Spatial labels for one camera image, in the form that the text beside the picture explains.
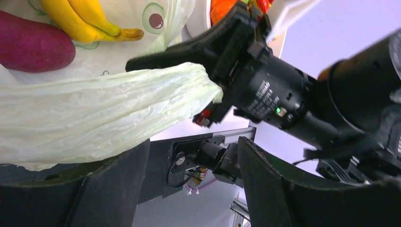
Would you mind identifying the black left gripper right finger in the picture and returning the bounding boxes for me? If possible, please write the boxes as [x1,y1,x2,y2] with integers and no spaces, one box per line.
[238,137,401,227]

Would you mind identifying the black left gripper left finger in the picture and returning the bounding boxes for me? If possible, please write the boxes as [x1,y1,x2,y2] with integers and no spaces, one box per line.
[0,140,150,227]

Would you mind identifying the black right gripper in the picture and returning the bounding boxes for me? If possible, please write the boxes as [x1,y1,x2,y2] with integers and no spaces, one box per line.
[125,1,317,130]

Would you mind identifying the pale green plastic grocery bag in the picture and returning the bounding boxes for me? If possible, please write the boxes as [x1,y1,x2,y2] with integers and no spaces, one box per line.
[0,0,223,171]

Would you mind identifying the yellow banana bunch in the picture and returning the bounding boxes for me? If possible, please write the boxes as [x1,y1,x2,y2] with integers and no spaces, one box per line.
[40,0,144,44]

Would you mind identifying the purple toy sweet potato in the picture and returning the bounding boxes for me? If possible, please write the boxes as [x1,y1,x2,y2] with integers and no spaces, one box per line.
[0,11,76,73]

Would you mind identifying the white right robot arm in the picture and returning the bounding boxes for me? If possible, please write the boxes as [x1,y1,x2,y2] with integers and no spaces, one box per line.
[125,2,401,183]

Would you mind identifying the white vegetable basket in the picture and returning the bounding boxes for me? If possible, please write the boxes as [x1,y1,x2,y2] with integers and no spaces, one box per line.
[182,0,211,41]

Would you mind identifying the orange toy pumpkin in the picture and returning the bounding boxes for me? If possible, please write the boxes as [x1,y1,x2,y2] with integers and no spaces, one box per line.
[210,0,237,26]

